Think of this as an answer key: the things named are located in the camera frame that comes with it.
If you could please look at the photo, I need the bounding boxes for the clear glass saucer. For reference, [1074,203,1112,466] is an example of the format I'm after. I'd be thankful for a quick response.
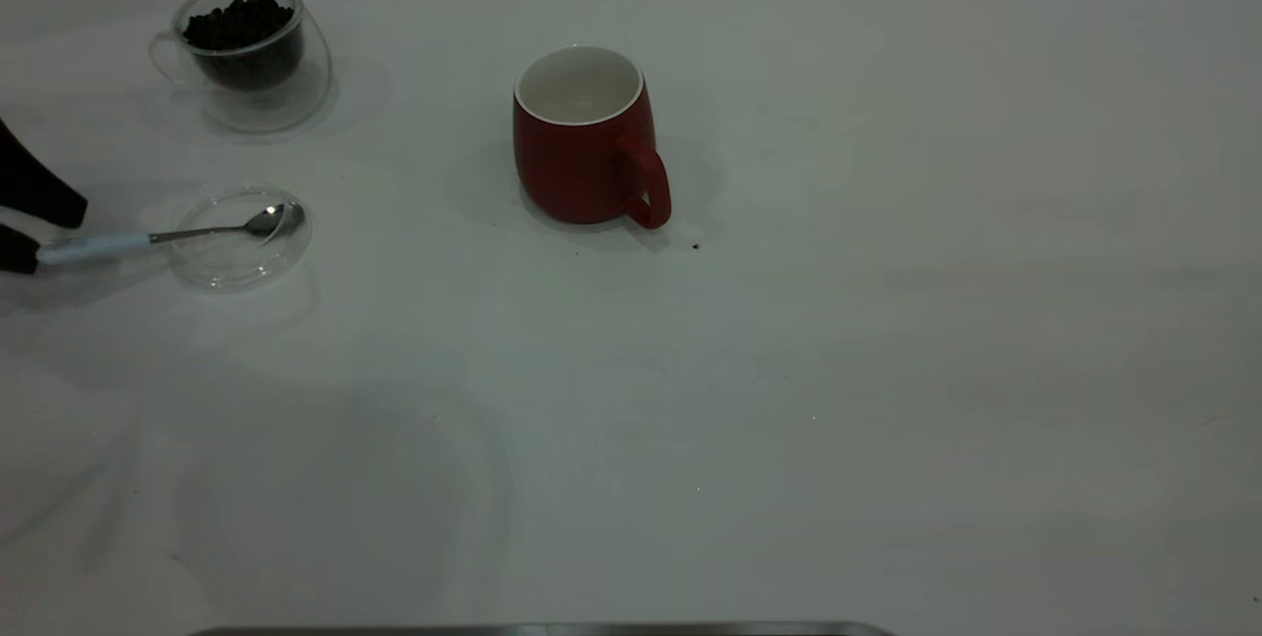
[166,184,314,292]

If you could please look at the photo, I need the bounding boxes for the pile of coffee beans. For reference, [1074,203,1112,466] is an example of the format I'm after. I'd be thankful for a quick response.
[182,0,304,92]

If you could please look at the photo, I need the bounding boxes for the clear glass cup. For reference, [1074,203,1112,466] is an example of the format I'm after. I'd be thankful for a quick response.
[149,0,333,133]

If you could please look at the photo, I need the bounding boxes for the spoon with pale handle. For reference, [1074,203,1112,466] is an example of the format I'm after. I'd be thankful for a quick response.
[35,202,306,268]

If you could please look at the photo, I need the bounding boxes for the red ceramic mug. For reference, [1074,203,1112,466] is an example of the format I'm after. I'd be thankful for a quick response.
[512,44,672,230]

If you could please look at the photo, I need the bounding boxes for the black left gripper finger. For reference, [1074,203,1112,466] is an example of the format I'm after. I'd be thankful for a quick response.
[0,118,88,228]
[0,225,40,274]

